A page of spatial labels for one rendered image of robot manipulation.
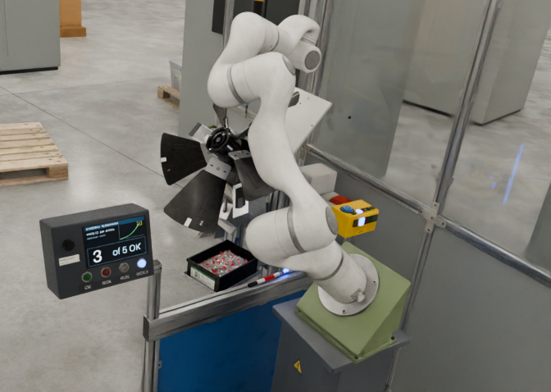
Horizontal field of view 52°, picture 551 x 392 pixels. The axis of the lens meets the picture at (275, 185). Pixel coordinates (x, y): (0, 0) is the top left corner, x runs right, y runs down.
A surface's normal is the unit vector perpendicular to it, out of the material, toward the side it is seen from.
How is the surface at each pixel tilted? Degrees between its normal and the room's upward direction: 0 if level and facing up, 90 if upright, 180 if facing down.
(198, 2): 90
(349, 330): 47
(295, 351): 90
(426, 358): 90
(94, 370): 0
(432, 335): 90
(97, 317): 0
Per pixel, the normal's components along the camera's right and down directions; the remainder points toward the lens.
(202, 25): -0.66, 0.23
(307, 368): -0.83, 0.13
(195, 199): 0.04, -0.26
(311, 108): -0.53, -0.47
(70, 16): 0.75, 0.36
